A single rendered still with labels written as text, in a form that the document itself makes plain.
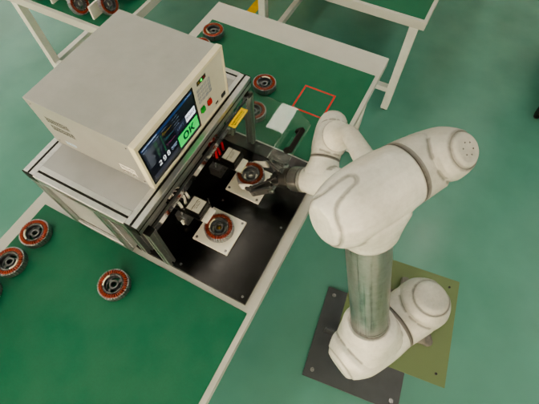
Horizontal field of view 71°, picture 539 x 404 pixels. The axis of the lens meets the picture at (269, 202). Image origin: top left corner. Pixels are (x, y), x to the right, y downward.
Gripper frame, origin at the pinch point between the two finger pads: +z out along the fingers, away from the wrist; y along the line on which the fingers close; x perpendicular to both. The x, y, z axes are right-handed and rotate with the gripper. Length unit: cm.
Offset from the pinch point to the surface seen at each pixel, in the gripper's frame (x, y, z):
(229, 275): -12.0, -37.3, -6.4
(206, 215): 5.8, -24.6, 1.7
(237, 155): 10.1, 1.1, 1.0
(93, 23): 57, 50, 113
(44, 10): 74, 47, 143
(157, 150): 40.8, -26.0, -8.7
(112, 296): 6, -63, 20
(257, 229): -11.9, -16.9, -6.4
